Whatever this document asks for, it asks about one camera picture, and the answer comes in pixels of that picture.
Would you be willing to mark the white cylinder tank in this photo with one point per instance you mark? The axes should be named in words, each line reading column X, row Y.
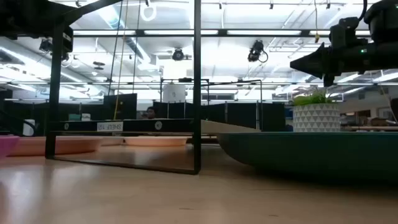
column 174, row 92

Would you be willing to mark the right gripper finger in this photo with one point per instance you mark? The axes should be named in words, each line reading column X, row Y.
column 312, row 63

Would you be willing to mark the pink plate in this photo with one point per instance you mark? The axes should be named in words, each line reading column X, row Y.
column 6, row 145

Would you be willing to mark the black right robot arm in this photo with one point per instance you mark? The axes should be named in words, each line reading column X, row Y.
column 384, row 18

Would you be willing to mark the succulent in white patterned pot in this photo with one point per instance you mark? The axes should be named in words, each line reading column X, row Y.
column 315, row 118

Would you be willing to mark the black hanging ceiling camera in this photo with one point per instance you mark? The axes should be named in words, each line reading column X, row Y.
column 256, row 50
column 178, row 54

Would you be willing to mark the white cup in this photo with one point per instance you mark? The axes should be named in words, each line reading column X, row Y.
column 29, row 127

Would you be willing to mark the person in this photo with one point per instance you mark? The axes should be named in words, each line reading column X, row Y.
column 151, row 112

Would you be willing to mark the dark teal plate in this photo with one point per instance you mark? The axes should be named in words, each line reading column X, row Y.
column 311, row 152

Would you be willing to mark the black monitor screen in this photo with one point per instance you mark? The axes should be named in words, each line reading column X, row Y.
column 121, row 105

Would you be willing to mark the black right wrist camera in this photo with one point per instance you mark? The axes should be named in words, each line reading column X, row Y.
column 345, row 34

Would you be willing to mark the terracotta orange plate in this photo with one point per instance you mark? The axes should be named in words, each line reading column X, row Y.
column 81, row 145

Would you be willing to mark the cream plate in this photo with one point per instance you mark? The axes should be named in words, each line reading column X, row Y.
column 155, row 141

